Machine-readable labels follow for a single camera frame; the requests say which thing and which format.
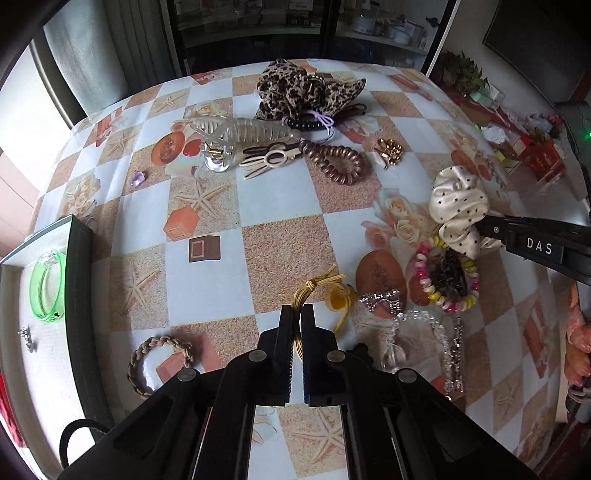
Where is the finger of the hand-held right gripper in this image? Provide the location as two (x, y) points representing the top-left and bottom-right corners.
(478, 212), (591, 284)

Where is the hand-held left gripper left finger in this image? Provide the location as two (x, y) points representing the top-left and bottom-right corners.
(58, 305), (297, 480)

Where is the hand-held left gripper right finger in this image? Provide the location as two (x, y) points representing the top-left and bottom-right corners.
(300, 305), (539, 480)

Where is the yellow elastic hair tie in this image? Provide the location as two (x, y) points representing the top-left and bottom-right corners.
(292, 265), (355, 367)

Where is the cream polka dot scrunchie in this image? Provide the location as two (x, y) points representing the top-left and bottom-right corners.
(428, 165), (507, 260)

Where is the black hair claw clip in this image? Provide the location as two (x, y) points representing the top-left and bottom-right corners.
(426, 256), (471, 297)

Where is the clear crystal bead bracelet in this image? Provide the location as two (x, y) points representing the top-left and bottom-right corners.
(378, 308), (463, 394)

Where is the dark green jewelry box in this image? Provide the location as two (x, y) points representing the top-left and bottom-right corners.
(0, 214), (117, 464)

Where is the person's right hand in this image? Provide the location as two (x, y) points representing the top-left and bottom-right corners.
(566, 281), (591, 398)

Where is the red gift box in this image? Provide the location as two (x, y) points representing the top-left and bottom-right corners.
(521, 137), (570, 186)

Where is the rhinestone bow hair clip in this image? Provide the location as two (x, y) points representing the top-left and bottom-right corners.
(357, 289), (403, 320)

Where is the crumpled white paper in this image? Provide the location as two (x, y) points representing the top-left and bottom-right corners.
(481, 124), (509, 145)

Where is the grey appliance with green light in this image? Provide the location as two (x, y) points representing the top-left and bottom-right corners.
(553, 100), (591, 160)

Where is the checkered printed tablecloth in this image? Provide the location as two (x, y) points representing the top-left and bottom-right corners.
(28, 58), (591, 480)

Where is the small gold hair clip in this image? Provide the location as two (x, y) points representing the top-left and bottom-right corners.
(373, 137), (403, 170)

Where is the green potted plant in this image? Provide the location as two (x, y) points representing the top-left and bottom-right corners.
(438, 50), (491, 95)

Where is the black and cream hair clip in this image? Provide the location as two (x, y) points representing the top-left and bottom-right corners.
(242, 140), (304, 182)

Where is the clear hair claw clip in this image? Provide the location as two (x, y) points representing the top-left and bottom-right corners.
(188, 115), (302, 172)

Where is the green plastic bangle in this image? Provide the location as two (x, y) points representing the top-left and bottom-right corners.
(29, 248), (67, 324)

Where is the leopard print scrunchie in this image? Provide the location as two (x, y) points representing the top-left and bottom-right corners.
(256, 59), (368, 126)

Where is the glass door cabinet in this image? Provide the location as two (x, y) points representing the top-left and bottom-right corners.
(164, 0), (460, 78)

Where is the grey curtain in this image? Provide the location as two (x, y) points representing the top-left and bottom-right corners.
(42, 0), (182, 131)

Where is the pink and yellow bead bracelet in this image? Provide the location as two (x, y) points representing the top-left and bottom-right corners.
(413, 234), (482, 315)

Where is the silver chain bracelet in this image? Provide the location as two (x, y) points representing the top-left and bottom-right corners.
(451, 318), (468, 394)

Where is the braided beige bracelet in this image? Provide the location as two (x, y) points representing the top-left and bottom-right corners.
(127, 335), (195, 398)

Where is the bronze spiral hair tie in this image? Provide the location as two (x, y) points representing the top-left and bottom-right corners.
(299, 140), (369, 186)

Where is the dark wall frame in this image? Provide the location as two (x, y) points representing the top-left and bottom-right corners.
(481, 0), (591, 63)

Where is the thin black hair tie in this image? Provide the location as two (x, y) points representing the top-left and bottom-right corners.
(59, 417), (108, 468)

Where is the thin purple hair tie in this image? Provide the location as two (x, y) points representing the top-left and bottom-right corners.
(299, 108), (336, 140)

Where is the dark bead bracelet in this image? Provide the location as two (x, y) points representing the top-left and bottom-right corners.
(281, 115), (334, 133)

